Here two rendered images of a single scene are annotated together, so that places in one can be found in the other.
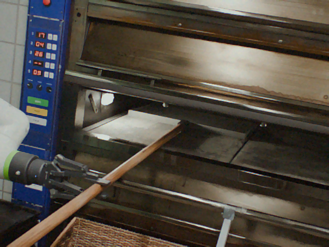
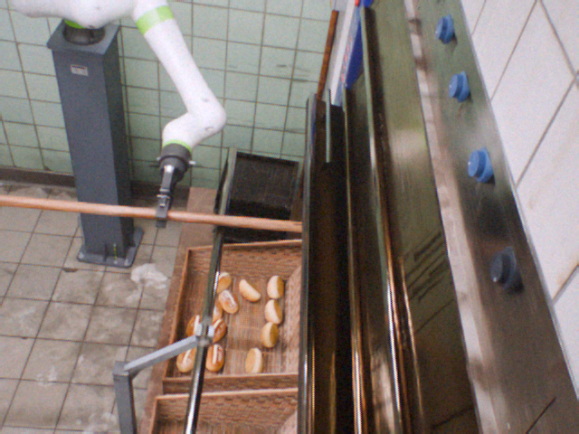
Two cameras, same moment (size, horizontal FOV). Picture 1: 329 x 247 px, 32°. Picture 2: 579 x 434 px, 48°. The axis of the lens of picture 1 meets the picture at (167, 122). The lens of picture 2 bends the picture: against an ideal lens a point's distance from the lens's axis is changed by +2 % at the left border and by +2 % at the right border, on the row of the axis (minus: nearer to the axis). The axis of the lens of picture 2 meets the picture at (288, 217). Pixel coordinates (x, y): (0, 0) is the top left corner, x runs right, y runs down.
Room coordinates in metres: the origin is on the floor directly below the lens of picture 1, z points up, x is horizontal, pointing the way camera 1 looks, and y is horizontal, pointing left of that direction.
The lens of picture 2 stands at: (1.45, -1.12, 2.55)
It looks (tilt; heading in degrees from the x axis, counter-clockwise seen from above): 46 degrees down; 70
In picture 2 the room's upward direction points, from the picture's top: 10 degrees clockwise
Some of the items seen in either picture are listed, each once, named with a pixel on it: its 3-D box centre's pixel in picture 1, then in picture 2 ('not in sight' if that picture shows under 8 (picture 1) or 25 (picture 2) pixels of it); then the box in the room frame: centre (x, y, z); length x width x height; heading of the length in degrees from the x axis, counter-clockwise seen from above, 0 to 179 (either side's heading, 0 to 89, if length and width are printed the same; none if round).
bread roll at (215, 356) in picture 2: not in sight; (214, 356); (1.70, 0.02, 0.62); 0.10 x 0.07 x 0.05; 74
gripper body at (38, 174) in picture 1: (48, 174); (171, 176); (1.59, 0.32, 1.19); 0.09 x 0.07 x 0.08; 75
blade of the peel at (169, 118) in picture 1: (194, 117); not in sight; (2.69, -0.12, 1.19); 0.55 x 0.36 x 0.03; 76
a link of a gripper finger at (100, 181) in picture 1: (97, 180); (162, 209); (1.54, 0.17, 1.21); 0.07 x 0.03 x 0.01; 75
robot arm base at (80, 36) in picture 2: not in sight; (87, 19); (1.38, 1.16, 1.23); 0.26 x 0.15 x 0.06; 71
